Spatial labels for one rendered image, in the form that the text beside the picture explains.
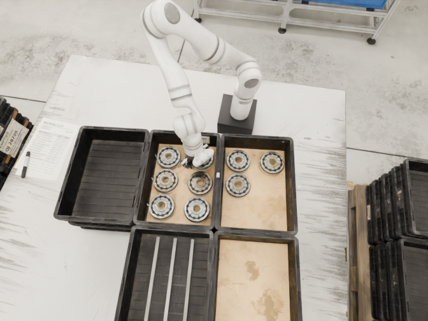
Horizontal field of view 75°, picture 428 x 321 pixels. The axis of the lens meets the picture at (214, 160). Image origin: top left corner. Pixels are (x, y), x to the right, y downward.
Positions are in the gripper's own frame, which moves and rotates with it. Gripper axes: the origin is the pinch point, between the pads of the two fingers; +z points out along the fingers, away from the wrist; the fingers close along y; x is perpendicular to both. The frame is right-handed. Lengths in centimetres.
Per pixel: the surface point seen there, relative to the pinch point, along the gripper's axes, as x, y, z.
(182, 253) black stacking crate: 25.3, 26.9, 2.7
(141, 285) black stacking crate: 25, 45, 3
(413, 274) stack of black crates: 104, -57, 47
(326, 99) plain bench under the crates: 10, -80, 16
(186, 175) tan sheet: 1.1, 6.4, 2.7
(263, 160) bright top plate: 18.3, -22.4, -0.6
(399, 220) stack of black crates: 80, -68, 37
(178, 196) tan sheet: 6.2, 14.7, 2.6
